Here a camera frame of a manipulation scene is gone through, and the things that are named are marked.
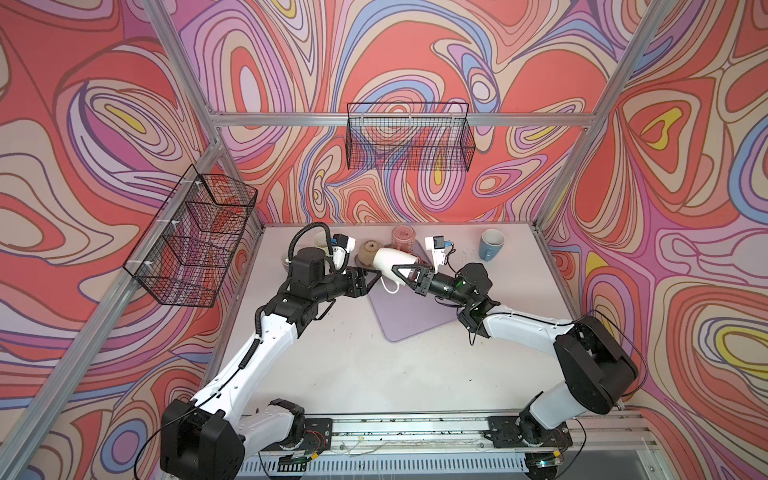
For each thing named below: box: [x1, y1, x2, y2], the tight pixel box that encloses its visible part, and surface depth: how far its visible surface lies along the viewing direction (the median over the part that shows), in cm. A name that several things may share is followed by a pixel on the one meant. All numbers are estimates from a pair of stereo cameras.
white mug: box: [374, 247, 419, 294], surface depth 76 cm
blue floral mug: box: [479, 228, 506, 262], surface depth 104 cm
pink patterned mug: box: [391, 224, 417, 252], surface depth 103 cm
